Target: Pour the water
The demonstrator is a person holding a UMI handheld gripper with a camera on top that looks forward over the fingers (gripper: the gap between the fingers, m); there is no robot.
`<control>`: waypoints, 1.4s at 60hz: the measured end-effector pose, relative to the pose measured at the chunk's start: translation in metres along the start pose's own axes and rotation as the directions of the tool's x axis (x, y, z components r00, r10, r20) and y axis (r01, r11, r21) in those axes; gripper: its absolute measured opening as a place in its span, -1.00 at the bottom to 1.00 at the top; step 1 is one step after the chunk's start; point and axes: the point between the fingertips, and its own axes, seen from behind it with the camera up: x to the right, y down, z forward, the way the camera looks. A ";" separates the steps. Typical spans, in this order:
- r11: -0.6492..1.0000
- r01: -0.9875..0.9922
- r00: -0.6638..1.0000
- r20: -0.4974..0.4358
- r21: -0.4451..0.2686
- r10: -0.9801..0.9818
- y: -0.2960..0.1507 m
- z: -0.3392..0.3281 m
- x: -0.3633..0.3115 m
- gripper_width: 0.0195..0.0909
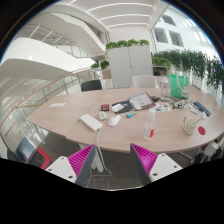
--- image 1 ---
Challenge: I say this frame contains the green plants in brown planter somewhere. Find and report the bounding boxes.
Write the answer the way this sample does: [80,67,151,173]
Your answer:
[90,59,112,80]

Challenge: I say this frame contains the white computer mouse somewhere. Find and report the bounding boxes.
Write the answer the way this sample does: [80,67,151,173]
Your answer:
[107,114,122,128]

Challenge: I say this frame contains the clear red-labelled water bottle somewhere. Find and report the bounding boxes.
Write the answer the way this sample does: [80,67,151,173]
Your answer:
[143,107,157,141]

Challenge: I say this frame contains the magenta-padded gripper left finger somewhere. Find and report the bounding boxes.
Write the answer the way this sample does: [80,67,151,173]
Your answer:
[44,143,98,188]

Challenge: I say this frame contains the white paper sheet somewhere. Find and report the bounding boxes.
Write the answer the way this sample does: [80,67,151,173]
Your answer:
[49,101,68,108]

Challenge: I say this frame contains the thin stirring stick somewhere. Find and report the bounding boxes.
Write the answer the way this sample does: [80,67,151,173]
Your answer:
[192,116,203,126]

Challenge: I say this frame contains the clear plastic water jug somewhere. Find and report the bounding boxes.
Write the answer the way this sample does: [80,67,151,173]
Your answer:
[160,75,171,99]

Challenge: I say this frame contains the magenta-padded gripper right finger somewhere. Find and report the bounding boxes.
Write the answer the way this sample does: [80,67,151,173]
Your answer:
[129,143,184,186]

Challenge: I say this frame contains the black chair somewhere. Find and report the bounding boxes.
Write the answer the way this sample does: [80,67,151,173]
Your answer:
[80,79,103,93]

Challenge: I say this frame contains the small grey computer mouse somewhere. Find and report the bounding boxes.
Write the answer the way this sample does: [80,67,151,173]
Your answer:
[98,110,108,121]

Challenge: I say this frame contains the white card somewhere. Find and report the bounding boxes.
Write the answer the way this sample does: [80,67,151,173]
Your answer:
[111,103,125,113]

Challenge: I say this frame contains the green plants atop cabinet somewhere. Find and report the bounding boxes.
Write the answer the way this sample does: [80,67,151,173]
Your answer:
[105,38,151,51]

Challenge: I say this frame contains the ceiling light strips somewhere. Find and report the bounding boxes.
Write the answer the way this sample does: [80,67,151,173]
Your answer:
[87,2,154,28]

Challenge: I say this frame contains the flat round red coaster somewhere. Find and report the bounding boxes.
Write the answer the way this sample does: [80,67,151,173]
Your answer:
[197,125,207,136]

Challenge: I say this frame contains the open booklet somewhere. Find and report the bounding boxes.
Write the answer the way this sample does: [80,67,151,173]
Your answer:
[128,92,156,111]

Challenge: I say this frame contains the white grid-patterned mug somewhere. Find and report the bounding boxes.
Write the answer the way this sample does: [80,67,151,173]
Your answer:
[182,115,198,136]

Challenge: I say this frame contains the white cabinet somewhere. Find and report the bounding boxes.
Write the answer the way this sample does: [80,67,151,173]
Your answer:
[106,45,154,89]

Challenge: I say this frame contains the colourful sticker sheet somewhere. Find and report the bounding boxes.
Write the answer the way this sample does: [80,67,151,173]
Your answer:
[154,101,174,113]

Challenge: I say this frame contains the white power strip cable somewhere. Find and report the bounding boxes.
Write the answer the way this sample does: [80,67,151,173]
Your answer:
[87,128,113,188]

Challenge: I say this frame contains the clear plastic packet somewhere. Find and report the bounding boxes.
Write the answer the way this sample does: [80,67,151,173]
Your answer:
[189,105,200,115]

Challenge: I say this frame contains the green hedge plants row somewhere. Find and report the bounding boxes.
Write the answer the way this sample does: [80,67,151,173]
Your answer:
[151,49,224,90]

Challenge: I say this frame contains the green tote bag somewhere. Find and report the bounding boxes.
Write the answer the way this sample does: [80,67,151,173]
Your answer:
[168,74,190,99]

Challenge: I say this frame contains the black tangled cables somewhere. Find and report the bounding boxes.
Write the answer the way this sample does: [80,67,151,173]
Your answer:
[171,97,189,110]

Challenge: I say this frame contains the red and blue chair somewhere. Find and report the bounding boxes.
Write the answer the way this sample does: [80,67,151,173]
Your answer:
[14,136,53,170]

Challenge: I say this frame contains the black folder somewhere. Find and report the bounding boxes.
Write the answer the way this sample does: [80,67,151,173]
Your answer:
[111,99,134,115]

